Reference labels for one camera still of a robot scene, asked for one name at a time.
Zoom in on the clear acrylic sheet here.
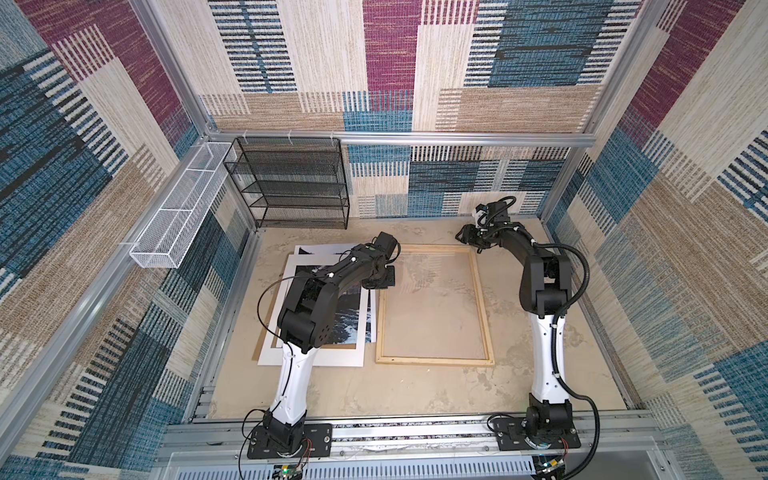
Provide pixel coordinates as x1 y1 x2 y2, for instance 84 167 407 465
386 251 487 360

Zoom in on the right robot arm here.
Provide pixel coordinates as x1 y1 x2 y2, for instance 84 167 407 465
456 196 598 449

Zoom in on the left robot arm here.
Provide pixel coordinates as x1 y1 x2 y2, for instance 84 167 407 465
262 232 400 455

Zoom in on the waterfall photo with white border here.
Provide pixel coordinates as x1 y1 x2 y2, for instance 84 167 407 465
252 254 371 368

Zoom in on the brown cardboard backing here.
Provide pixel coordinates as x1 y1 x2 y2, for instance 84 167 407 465
251 300 283 366

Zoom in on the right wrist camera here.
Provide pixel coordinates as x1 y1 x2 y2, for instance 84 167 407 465
473 204 492 230

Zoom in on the black wire shelf rack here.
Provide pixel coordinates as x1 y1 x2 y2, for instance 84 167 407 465
223 137 351 229

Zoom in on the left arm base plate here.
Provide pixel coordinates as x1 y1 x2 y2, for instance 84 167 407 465
246 423 333 460

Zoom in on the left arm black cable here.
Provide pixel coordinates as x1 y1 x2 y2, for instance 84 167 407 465
238 275 319 480

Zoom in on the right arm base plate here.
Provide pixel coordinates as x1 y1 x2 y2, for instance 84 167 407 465
486 413 582 451

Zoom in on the white mesh wall basket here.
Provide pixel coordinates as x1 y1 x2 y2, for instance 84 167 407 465
130 142 231 269

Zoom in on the aluminium front rail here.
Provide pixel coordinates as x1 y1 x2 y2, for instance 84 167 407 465
149 410 667 480

